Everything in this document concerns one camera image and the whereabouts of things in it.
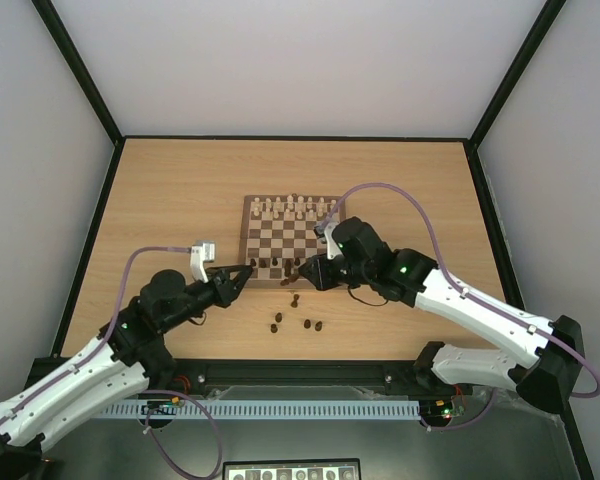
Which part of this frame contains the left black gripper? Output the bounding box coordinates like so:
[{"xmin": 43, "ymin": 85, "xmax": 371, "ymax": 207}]
[{"xmin": 162, "ymin": 265, "xmax": 255, "ymax": 331}]

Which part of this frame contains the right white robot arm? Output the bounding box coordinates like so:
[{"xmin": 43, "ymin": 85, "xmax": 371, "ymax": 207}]
[{"xmin": 299, "ymin": 217, "xmax": 584, "ymax": 414}]

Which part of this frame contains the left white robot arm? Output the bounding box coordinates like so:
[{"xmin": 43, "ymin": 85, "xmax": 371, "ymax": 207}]
[{"xmin": 0, "ymin": 265, "xmax": 253, "ymax": 479}]

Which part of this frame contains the wooden chess board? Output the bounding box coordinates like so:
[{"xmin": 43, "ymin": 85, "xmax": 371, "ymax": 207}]
[{"xmin": 239, "ymin": 200, "xmax": 346, "ymax": 289}]

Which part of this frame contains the white chess pieces row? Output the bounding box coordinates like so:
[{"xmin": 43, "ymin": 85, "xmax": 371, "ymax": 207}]
[{"xmin": 244, "ymin": 194, "xmax": 340, "ymax": 222}]

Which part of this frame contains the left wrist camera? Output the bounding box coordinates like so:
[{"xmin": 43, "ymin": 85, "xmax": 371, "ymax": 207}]
[{"xmin": 189, "ymin": 241, "xmax": 216, "ymax": 283}]

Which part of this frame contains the black aluminium frame rail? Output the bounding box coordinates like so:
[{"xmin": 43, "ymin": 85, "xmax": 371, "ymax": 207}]
[{"xmin": 29, "ymin": 357, "xmax": 561, "ymax": 399}]

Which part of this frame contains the white slotted cable duct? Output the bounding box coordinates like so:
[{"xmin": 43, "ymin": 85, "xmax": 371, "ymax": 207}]
[{"xmin": 96, "ymin": 399, "xmax": 420, "ymax": 421}]

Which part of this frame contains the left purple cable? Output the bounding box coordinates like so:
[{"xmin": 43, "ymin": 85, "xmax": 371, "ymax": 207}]
[{"xmin": 0, "ymin": 245, "xmax": 224, "ymax": 477}]

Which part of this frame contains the purple cable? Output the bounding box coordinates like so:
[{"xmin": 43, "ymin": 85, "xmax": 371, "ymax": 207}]
[
  {"xmin": 0, "ymin": 245, "xmax": 224, "ymax": 477},
  {"xmin": 319, "ymin": 183, "xmax": 600, "ymax": 432}
]

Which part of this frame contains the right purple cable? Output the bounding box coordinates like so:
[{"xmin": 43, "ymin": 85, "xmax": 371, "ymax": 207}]
[{"xmin": 319, "ymin": 183, "xmax": 600, "ymax": 432}]

